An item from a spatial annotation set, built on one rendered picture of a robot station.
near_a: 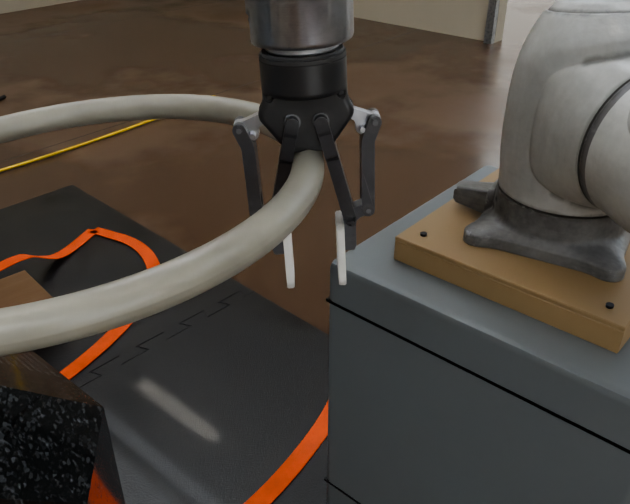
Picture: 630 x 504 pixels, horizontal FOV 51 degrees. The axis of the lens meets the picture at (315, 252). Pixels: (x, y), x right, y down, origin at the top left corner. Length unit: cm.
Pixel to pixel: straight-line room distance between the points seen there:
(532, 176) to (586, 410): 25
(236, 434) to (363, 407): 81
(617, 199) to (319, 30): 31
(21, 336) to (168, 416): 133
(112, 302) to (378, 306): 43
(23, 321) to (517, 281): 51
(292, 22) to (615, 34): 32
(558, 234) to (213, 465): 108
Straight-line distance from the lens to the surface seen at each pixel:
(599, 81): 70
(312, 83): 56
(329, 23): 55
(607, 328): 73
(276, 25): 55
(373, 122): 60
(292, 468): 161
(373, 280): 80
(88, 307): 44
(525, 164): 77
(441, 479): 91
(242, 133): 60
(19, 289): 214
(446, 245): 81
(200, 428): 172
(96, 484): 91
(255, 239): 48
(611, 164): 66
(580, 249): 80
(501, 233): 81
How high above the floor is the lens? 124
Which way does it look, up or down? 31 degrees down
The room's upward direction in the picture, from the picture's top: straight up
